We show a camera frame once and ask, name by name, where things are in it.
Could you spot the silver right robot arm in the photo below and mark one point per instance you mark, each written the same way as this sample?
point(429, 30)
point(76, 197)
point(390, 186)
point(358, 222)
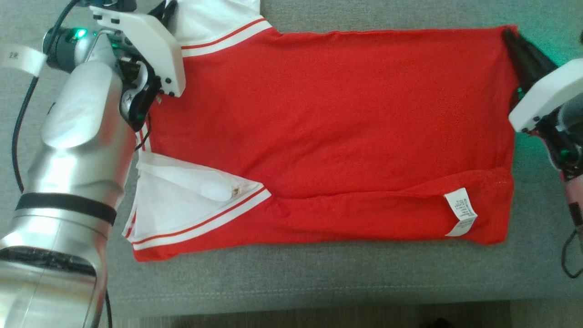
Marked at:
point(573, 191)

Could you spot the red shirt white sleeves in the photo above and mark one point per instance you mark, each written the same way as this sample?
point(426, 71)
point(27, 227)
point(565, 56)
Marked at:
point(341, 114)

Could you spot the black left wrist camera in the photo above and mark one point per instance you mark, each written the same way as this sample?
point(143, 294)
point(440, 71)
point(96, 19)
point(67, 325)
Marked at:
point(63, 50)

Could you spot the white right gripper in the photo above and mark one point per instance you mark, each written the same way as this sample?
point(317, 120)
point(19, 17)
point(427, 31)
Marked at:
point(546, 93)

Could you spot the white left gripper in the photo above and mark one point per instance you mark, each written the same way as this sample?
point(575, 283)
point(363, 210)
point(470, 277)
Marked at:
point(150, 41)

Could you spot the grey sofa ottoman cushion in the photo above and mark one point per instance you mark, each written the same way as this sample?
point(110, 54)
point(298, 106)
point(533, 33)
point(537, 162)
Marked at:
point(319, 282)

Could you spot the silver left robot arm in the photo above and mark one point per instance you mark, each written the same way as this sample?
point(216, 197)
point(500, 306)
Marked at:
point(77, 159)

